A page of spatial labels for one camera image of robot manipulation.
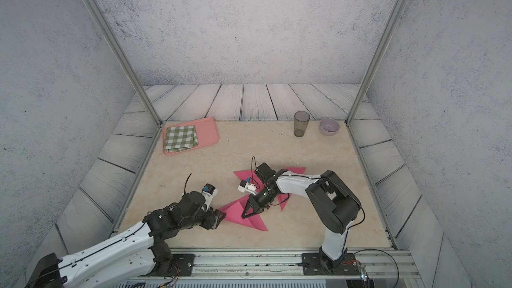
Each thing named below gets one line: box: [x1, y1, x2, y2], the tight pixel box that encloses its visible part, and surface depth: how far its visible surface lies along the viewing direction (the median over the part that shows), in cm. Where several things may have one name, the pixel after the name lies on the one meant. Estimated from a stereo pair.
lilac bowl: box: [319, 118, 340, 136], surface depth 115 cm
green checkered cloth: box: [164, 125, 199, 153], surface depth 114 cm
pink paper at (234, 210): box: [217, 194, 268, 232], surface depth 81 cm
